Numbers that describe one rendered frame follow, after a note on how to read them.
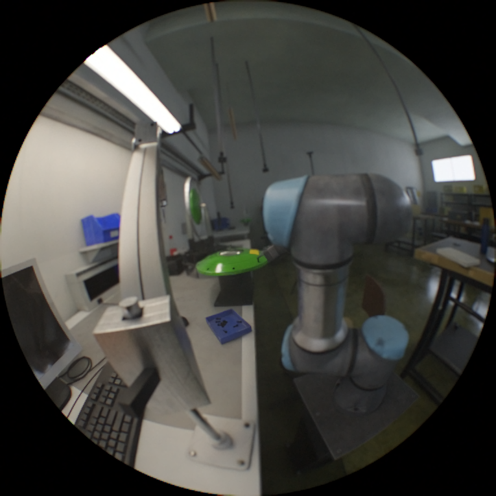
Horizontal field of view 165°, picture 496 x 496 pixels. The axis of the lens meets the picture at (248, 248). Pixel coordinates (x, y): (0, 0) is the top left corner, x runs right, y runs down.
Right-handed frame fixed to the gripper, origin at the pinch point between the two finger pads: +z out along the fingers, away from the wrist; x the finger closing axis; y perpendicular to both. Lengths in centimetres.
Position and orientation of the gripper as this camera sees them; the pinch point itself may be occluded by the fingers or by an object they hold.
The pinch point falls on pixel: (257, 258)
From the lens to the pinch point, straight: 62.7
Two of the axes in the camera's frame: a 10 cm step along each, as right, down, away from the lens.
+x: 6.7, -2.3, 7.0
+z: -5.3, 5.1, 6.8
